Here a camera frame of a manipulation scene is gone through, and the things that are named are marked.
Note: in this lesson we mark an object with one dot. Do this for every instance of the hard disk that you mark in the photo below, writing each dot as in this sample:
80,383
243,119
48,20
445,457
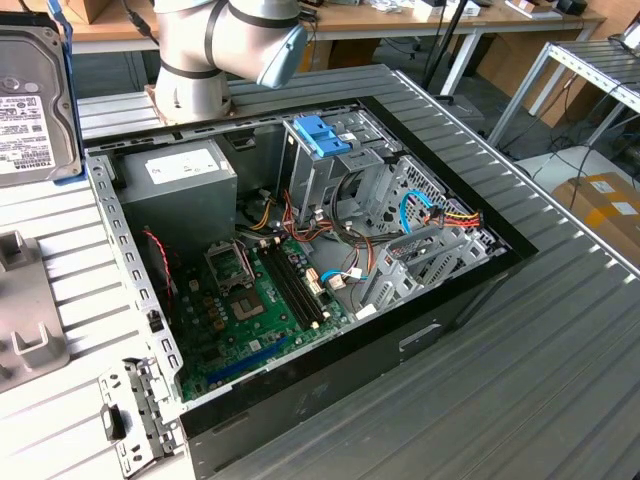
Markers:
30,100

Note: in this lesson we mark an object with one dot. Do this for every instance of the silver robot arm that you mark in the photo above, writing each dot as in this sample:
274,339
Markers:
190,50

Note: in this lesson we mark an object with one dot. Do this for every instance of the metal disk bay cage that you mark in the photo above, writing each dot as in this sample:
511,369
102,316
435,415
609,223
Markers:
395,287

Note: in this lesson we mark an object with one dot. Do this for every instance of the black RAM slot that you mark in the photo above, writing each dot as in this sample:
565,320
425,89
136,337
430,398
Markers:
288,285
281,286
296,283
303,280

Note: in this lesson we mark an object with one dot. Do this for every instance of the metal optical bay cage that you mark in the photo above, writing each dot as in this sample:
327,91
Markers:
310,185

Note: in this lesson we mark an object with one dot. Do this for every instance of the thin metal locking lever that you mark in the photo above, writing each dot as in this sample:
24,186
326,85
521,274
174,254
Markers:
248,265

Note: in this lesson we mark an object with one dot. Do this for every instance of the CPU socket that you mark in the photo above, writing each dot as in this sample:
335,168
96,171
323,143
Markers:
246,307

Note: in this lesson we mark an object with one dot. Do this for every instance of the blue plastic bay latch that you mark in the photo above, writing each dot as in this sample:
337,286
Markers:
320,137

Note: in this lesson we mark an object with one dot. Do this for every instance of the green motherboard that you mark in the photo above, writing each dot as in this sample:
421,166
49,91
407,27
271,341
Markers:
270,335

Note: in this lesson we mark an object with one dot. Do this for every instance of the black open PC case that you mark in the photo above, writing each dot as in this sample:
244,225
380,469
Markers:
350,370

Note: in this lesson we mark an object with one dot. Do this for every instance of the blue expansion slot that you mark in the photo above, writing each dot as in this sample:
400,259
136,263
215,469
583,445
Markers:
250,361

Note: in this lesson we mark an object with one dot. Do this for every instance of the grey power supply box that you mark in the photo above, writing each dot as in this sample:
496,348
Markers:
180,210

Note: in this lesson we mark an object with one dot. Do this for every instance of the black case fan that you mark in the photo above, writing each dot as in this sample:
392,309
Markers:
160,285

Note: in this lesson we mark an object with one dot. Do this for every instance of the wooden desk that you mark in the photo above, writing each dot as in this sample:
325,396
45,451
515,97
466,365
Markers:
375,20

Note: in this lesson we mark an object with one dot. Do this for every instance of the black tripod pole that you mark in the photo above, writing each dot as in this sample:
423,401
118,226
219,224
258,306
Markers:
442,45

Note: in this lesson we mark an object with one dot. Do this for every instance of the brown cardboard sheet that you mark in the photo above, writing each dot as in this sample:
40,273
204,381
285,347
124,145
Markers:
505,55

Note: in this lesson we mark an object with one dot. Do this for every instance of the brown cardboard box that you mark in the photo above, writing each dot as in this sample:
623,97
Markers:
600,220

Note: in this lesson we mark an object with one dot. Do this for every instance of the grey parts rack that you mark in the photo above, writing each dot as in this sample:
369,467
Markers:
25,300

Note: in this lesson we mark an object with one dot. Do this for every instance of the wooden box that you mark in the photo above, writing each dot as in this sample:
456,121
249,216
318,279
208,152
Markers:
92,10

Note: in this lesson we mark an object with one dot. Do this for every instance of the small black desk device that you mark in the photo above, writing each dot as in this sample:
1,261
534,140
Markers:
572,6

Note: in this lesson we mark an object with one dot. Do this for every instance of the metal hinged slot bracket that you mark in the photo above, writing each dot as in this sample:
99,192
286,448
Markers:
145,400

